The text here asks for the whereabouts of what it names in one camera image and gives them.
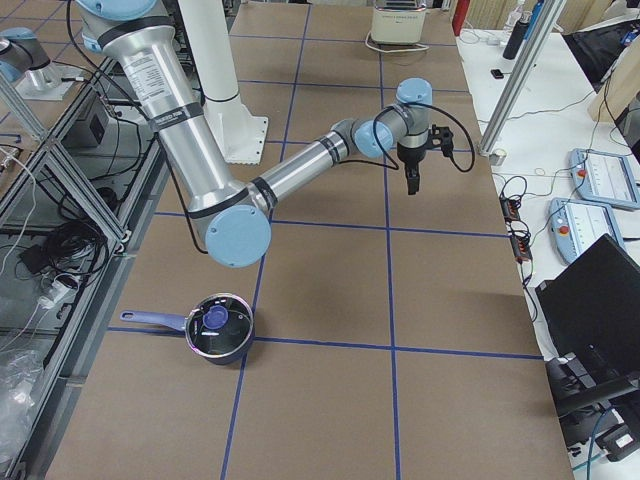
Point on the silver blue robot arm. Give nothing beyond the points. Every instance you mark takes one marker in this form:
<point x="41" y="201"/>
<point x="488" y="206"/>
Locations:
<point x="231" y="216"/>

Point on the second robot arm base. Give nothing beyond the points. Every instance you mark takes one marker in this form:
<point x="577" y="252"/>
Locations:
<point x="25" y="62"/>

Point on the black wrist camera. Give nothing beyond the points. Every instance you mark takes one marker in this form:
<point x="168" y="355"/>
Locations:
<point x="442" y="137"/>

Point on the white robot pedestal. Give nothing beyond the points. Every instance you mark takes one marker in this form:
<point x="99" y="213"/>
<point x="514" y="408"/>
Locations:
<point x="240" y="134"/>

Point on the black water bottle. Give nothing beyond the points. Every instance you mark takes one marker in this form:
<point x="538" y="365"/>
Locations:
<point x="517" y="35"/>

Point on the blue teach pendant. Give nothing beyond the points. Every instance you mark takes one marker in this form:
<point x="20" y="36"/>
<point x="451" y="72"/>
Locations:
<point x="578" y="224"/>
<point x="604" y="177"/>

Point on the small black box device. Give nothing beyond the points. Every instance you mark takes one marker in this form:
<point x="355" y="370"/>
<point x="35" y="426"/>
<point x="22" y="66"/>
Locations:
<point x="497" y="73"/>

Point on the blue teach pendant near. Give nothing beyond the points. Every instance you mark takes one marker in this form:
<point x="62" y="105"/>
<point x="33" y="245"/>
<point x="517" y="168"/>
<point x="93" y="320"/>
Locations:
<point x="578" y="224"/>

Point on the dark blue saucepan with lid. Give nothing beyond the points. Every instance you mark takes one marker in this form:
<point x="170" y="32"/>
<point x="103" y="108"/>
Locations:
<point x="220" y="328"/>

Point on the clear plastic bag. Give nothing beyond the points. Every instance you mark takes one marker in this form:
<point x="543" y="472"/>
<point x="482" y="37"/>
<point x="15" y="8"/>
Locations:
<point x="21" y="373"/>

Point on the cream chrome toaster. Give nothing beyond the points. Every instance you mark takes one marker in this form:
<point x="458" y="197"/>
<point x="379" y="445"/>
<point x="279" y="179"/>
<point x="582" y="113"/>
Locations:
<point x="398" y="22"/>

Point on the aluminium frame post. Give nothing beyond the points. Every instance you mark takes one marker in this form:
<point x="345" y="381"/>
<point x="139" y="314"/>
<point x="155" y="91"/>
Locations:
<point x="533" y="45"/>

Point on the blue teach pendant far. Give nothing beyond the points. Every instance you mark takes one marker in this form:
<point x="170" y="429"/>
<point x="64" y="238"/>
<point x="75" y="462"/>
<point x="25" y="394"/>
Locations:
<point x="604" y="177"/>

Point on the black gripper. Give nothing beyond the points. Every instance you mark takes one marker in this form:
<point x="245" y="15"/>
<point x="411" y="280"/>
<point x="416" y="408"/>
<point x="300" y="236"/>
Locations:
<point x="411" y="158"/>

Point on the black laptop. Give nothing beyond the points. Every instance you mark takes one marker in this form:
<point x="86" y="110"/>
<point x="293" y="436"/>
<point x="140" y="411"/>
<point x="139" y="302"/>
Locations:
<point x="594" y="302"/>

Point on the black power strip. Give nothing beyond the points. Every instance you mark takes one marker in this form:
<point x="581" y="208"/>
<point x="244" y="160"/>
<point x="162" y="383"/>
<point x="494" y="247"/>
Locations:
<point x="518" y="231"/>

